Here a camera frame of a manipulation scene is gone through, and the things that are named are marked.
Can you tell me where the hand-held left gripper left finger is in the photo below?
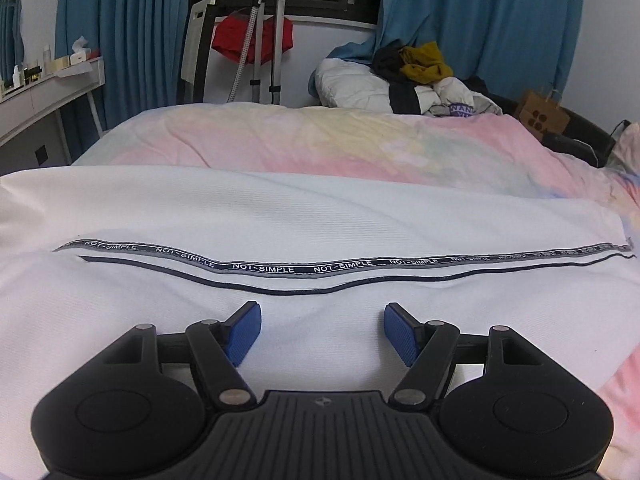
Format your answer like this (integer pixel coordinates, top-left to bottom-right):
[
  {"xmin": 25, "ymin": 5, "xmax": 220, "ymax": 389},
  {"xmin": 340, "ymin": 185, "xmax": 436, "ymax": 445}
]
[{"xmin": 99, "ymin": 300, "xmax": 263, "ymax": 407}]

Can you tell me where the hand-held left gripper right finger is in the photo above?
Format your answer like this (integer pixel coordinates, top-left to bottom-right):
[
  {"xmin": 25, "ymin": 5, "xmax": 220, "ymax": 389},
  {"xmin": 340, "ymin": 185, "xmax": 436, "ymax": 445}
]
[{"xmin": 383, "ymin": 302, "xmax": 547, "ymax": 407}]

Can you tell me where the white garment with striped trim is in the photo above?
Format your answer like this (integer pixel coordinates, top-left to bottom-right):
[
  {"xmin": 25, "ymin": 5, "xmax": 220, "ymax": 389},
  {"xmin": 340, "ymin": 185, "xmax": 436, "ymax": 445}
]
[{"xmin": 0, "ymin": 165, "xmax": 640, "ymax": 468}]

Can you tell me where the pastel tie-dye bed cover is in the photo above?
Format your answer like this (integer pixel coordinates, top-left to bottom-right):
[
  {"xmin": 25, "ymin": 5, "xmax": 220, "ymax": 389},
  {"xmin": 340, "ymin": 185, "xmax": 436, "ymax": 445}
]
[{"xmin": 70, "ymin": 102, "xmax": 640, "ymax": 480}]

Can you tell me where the white jacket with purple print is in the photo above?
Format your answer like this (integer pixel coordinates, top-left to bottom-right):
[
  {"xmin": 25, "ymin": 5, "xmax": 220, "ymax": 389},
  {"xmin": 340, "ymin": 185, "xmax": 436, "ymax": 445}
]
[{"xmin": 415, "ymin": 76, "xmax": 504, "ymax": 117}]

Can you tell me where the brown paper bag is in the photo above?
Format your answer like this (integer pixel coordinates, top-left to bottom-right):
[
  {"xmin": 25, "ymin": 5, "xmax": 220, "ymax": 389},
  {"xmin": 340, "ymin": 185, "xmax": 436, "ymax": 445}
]
[{"xmin": 515, "ymin": 88, "xmax": 571, "ymax": 144}]

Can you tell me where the mustard yellow garment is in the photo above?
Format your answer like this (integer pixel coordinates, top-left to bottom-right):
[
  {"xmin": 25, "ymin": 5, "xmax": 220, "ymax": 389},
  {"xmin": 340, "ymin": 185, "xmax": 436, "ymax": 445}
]
[{"xmin": 398, "ymin": 42, "xmax": 455, "ymax": 86}]

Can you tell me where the black garment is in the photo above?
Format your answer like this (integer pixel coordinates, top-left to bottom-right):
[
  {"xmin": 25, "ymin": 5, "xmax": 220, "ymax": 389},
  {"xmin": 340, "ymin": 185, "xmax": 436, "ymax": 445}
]
[{"xmin": 372, "ymin": 45, "xmax": 427, "ymax": 114}]

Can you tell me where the metal garment steamer stand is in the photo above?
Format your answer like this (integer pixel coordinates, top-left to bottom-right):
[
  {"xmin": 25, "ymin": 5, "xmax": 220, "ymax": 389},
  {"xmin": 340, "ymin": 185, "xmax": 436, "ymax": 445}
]
[{"xmin": 235, "ymin": 0, "xmax": 287, "ymax": 107}]

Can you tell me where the red garment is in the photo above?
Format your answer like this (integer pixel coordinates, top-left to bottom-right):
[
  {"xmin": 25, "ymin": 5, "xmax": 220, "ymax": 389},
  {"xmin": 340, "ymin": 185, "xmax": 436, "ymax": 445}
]
[{"xmin": 211, "ymin": 11, "xmax": 295, "ymax": 64}]

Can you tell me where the white dressing desk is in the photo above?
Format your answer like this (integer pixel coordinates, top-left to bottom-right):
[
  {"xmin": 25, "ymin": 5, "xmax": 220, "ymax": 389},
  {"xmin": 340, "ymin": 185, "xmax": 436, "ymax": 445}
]
[{"xmin": 0, "ymin": 55, "xmax": 107, "ymax": 173}]

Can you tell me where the blue curtain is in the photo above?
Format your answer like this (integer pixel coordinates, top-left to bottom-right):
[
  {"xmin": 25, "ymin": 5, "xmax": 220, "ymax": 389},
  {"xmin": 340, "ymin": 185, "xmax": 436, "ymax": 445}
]
[
  {"xmin": 327, "ymin": 0, "xmax": 586, "ymax": 106},
  {"xmin": 54, "ymin": 0, "xmax": 193, "ymax": 133}
]

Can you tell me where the white tissue box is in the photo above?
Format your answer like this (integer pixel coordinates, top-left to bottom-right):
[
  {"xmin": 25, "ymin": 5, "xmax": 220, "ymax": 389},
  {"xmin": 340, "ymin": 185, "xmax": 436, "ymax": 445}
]
[{"xmin": 69, "ymin": 36, "xmax": 94, "ymax": 65}]

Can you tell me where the wall mirror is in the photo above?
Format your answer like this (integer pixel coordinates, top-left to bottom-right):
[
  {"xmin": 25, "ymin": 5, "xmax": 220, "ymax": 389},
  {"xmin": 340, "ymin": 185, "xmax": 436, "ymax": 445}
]
[{"xmin": 0, "ymin": 0, "xmax": 26, "ymax": 83}]

